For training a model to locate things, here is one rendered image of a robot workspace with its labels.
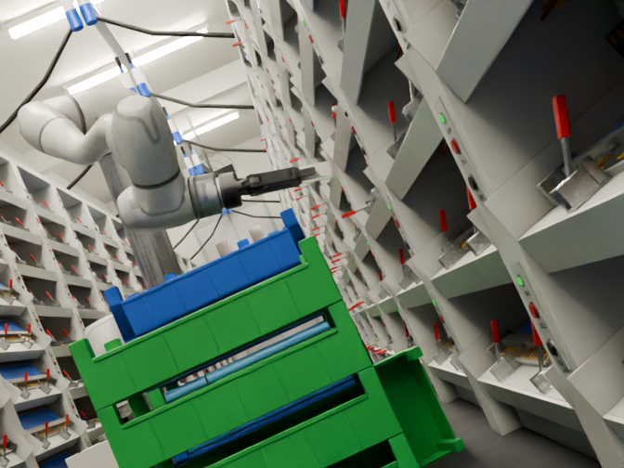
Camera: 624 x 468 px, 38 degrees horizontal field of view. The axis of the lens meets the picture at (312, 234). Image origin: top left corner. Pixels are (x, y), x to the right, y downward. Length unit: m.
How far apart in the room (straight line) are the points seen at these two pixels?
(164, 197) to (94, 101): 0.58
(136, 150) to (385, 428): 0.93
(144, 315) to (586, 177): 0.76
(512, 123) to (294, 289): 0.30
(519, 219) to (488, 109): 0.12
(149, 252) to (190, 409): 1.34
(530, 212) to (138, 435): 0.48
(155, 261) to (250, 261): 1.03
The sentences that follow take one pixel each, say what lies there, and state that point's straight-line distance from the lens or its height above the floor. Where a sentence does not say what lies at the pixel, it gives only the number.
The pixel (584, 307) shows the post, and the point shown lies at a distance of 0.95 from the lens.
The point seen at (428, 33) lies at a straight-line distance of 0.96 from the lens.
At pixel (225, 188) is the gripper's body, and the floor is 0.64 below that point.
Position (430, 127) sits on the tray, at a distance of 1.12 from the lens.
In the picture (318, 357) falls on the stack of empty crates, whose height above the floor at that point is 0.27.
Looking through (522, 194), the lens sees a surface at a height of 0.34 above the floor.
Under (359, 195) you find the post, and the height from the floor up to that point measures 0.57.
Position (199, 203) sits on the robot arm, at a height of 0.63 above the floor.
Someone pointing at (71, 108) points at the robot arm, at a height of 1.05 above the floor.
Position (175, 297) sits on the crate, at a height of 0.43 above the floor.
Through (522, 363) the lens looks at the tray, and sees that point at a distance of 1.44.
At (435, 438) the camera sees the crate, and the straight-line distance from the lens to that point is 1.74.
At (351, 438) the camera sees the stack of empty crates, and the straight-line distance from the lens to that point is 1.02.
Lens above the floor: 0.30
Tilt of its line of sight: 6 degrees up
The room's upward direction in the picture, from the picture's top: 25 degrees counter-clockwise
